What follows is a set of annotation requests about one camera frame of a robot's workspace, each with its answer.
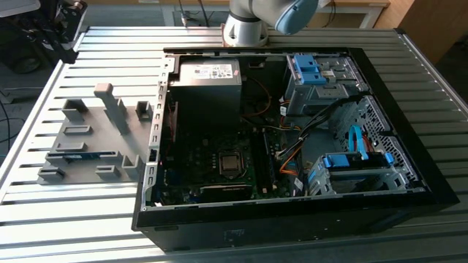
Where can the grey parts rack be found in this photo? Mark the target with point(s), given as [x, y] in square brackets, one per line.
[94, 139]

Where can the blue RAM stick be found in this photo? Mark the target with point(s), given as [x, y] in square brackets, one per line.
[78, 156]

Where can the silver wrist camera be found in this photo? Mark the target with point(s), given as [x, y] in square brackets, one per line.
[17, 6]

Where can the black graphics card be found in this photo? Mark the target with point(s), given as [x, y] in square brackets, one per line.
[224, 191]

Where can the black open PC case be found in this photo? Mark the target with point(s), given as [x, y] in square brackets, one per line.
[256, 227]

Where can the CPU socket with silver CPU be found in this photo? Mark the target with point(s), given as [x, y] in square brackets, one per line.
[229, 163]

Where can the hard disk in blue carrier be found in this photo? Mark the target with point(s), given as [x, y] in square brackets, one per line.
[340, 160]

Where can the dark wheeled cart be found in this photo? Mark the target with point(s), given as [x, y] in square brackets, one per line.
[25, 64]

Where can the tall metal drive cage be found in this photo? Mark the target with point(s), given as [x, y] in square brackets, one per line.
[313, 101]

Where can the brown wooden cabinet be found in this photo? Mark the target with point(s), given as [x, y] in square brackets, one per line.
[430, 24]

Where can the blue plastic drive carrier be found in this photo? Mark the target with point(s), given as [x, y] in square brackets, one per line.
[306, 68]

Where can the green motherboard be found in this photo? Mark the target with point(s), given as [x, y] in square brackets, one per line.
[197, 164]

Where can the grey power supply unit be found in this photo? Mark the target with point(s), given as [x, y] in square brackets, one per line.
[204, 96]

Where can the wooden desk white frame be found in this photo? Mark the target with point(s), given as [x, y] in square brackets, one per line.
[369, 8]

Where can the low metal disk bay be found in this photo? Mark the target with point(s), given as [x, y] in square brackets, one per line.
[365, 173]

